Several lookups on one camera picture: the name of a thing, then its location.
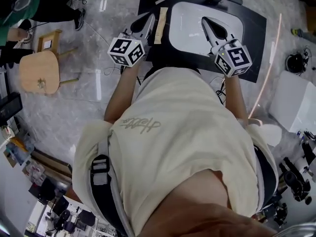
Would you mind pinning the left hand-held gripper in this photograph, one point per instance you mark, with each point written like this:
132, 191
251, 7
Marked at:
123, 51

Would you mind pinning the black vanity countertop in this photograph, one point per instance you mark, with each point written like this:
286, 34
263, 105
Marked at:
251, 33

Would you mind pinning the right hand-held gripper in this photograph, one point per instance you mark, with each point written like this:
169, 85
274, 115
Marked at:
234, 60

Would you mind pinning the person's black trousers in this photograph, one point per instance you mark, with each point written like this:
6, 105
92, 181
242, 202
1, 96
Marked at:
151, 69

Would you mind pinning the large white box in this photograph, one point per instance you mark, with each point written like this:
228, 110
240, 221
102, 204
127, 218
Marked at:
293, 100

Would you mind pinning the person's cream t-shirt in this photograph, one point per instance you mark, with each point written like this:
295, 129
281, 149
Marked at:
172, 132

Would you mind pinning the wooden chair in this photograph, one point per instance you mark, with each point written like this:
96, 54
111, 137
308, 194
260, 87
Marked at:
37, 68

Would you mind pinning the person's left forearm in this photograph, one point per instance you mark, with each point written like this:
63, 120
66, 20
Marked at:
121, 95

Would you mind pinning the round white stool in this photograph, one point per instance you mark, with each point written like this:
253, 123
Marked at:
271, 134

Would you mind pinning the person's head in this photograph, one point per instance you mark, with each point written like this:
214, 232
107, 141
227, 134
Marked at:
202, 206

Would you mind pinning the small dried plant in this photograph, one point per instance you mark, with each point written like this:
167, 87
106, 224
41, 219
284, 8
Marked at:
41, 83

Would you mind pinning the person's right forearm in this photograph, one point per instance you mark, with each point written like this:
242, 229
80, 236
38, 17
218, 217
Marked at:
235, 97

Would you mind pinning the wooden stool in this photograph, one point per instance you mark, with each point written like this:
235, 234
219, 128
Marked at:
57, 41

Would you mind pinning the white sink basin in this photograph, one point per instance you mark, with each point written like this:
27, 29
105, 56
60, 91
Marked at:
187, 26

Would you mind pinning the black optical equipment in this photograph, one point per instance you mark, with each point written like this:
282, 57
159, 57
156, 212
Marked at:
296, 181

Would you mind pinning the thin pink curved strip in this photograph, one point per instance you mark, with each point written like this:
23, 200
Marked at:
254, 108

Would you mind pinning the wooden crate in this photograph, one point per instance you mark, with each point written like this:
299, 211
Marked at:
51, 165

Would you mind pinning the clear plastic storage boxes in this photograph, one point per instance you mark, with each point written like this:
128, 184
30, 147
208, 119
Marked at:
19, 152

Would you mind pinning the black water dispenser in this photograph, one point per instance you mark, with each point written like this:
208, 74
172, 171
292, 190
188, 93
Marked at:
10, 106

